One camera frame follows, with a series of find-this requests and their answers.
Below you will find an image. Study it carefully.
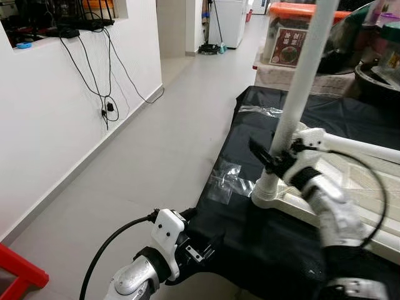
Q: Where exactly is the black looped power cable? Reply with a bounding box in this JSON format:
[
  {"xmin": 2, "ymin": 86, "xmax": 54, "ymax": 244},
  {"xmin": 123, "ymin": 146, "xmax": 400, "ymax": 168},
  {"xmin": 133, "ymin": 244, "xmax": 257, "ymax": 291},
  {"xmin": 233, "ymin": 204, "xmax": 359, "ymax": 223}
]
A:
[{"xmin": 59, "ymin": 31, "xmax": 123, "ymax": 131}]

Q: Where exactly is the black trailing power cable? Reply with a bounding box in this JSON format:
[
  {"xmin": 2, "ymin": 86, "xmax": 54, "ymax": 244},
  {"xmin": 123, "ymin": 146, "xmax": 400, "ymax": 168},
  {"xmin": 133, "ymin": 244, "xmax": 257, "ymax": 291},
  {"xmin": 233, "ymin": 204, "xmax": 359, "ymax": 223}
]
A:
[{"xmin": 103, "ymin": 28, "xmax": 164, "ymax": 106}]

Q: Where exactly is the black router with antennas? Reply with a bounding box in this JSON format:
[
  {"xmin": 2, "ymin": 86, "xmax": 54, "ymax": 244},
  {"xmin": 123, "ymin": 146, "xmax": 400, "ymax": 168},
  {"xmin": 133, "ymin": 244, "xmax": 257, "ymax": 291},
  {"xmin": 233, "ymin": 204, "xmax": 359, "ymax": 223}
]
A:
[{"xmin": 0, "ymin": 0, "xmax": 116, "ymax": 39}]

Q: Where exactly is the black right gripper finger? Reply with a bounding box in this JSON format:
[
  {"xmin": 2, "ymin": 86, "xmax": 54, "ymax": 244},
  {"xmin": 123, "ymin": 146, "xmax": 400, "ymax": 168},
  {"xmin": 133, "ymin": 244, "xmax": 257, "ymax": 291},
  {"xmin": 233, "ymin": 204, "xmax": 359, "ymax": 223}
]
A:
[{"xmin": 249, "ymin": 137, "xmax": 281, "ymax": 174}]

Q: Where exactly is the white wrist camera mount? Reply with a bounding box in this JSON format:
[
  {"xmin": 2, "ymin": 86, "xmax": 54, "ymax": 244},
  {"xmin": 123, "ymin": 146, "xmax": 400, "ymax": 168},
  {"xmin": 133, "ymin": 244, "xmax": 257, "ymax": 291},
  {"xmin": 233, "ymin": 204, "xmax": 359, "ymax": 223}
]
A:
[
  {"xmin": 151, "ymin": 208, "xmax": 186, "ymax": 282},
  {"xmin": 289, "ymin": 127, "xmax": 327, "ymax": 182}
]

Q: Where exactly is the white plastic table top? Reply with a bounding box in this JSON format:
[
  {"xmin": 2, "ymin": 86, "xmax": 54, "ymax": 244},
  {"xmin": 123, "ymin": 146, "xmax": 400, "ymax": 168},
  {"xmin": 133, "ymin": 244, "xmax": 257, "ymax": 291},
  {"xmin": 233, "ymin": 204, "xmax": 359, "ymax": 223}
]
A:
[{"xmin": 250, "ymin": 122, "xmax": 400, "ymax": 263}]

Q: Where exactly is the white plastic table leg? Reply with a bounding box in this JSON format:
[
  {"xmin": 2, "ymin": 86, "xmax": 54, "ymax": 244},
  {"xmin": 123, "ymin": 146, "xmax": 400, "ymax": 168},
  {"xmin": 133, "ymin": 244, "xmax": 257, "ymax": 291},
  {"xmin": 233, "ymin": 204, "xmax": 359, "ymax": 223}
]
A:
[
  {"xmin": 255, "ymin": 0, "xmax": 341, "ymax": 194},
  {"xmin": 312, "ymin": 130, "xmax": 400, "ymax": 164}
]

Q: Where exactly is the crumpled clear tape patch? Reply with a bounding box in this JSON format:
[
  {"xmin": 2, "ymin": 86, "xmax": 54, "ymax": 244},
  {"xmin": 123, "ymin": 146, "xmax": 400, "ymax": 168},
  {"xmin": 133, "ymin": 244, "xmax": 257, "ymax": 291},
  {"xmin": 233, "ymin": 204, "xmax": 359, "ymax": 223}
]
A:
[{"xmin": 207, "ymin": 157, "xmax": 252, "ymax": 206}]

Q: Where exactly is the black floor mop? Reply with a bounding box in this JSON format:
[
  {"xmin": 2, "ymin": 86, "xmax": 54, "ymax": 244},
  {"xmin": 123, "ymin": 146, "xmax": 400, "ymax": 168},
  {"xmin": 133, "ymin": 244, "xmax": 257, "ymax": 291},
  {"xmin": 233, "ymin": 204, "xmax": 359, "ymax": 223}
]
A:
[{"xmin": 199, "ymin": 0, "xmax": 227, "ymax": 56}]

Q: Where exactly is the green round lid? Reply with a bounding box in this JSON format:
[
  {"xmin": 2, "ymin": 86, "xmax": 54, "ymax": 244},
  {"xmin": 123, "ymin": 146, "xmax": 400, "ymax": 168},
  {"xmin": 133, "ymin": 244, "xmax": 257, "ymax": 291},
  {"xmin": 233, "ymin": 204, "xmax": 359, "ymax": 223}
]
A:
[{"xmin": 381, "ymin": 22, "xmax": 400, "ymax": 41}]

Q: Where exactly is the black tablecloth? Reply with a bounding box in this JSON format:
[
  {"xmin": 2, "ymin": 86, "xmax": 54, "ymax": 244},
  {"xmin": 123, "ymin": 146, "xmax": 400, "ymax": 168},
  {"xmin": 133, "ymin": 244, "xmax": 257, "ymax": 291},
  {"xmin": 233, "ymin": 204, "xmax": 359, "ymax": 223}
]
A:
[{"xmin": 166, "ymin": 84, "xmax": 400, "ymax": 300}]

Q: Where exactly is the clear tape strip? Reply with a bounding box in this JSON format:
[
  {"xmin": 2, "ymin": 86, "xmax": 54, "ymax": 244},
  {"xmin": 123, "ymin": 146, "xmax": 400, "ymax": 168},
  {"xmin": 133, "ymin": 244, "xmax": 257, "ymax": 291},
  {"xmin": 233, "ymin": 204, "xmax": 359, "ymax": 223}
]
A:
[{"xmin": 239, "ymin": 104, "xmax": 283, "ymax": 118}]

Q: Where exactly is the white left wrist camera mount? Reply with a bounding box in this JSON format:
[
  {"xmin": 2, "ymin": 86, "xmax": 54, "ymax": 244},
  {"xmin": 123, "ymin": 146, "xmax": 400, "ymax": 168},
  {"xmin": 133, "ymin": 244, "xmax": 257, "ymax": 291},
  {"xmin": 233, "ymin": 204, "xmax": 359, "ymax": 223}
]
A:
[{"xmin": 151, "ymin": 208, "xmax": 186, "ymax": 282}]

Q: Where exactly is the white refrigerator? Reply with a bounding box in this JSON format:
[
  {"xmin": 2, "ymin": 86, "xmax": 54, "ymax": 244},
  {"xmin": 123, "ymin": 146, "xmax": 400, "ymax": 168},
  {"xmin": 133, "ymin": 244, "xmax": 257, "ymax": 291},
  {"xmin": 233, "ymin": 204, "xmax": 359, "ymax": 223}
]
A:
[{"xmin": 207, "ymin": 0, "xmax": 249, "ymax": 49}]

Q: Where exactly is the black wok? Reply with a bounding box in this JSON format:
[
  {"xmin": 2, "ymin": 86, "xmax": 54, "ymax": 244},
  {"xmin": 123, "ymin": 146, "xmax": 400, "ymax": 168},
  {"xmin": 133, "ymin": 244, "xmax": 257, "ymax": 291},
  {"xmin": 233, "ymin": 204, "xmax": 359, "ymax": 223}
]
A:
[{"xmin": 353, "ymin": 59, "xmax": 400, "ymax": 107}]

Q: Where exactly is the orange lidded storage box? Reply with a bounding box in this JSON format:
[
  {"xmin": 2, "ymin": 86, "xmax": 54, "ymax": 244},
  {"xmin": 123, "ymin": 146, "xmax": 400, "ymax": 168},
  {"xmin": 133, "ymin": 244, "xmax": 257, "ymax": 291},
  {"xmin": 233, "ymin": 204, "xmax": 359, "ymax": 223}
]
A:
[{"xmin": 266, "ymin": 2, "xmax": 351, "ymax": 68}]

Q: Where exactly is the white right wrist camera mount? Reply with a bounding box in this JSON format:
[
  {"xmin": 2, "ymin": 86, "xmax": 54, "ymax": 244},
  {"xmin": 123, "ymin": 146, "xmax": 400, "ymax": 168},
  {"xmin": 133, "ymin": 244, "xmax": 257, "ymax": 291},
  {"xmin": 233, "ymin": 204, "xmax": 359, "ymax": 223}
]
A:
[{"xmin": 289, "ymin": 127, "xmax": 327, "ymax": 182}]

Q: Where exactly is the red plastic stool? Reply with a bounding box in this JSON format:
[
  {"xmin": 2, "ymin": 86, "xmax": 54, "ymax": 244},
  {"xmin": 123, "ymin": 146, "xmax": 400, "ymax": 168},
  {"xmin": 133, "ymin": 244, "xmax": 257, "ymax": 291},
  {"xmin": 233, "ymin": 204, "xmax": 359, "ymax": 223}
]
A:
[{"xmin": 0, "ymin": 242, "xmax": 51, "ymax": 300}]

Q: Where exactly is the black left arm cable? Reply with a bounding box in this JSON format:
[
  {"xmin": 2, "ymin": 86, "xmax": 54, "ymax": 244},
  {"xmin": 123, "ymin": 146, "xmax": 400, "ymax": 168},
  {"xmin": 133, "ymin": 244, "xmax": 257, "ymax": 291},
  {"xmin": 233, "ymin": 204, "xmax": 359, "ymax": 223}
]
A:
[{"xmin": 78, "ymin": 212, "xmax": 160, "ymax": 300}]

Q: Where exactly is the clear plastic storage box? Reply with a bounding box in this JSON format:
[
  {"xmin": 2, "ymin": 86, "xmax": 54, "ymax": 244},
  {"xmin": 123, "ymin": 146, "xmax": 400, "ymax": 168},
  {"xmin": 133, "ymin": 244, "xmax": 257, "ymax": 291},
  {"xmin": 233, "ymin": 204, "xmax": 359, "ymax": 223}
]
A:
[{"xmin": 375, "ymin": 37, "xmax": 400, "ymax": 82}]

